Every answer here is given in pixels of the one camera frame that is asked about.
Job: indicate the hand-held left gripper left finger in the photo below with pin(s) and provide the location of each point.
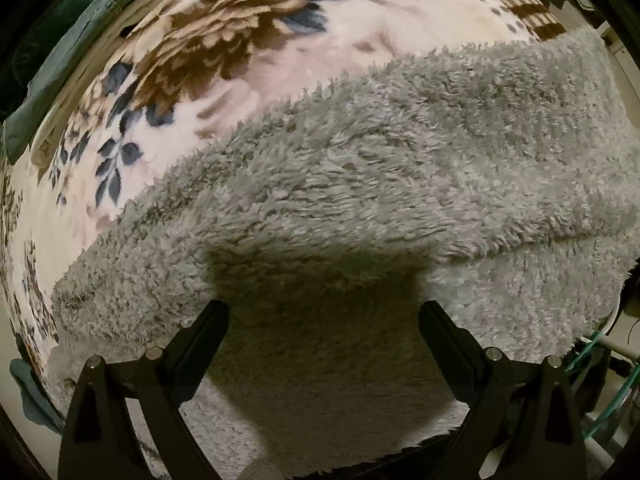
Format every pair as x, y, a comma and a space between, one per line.
202, 342

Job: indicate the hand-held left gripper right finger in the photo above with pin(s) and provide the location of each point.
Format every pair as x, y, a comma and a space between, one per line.
446, 344

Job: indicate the grey fluffy blanket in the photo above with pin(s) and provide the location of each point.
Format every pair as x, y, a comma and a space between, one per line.
380, 200

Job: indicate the floral printed blanket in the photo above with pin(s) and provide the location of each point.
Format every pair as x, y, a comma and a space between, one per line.
240, 55

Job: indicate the dark green cloth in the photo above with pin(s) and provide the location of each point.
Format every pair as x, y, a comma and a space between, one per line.
75, 45

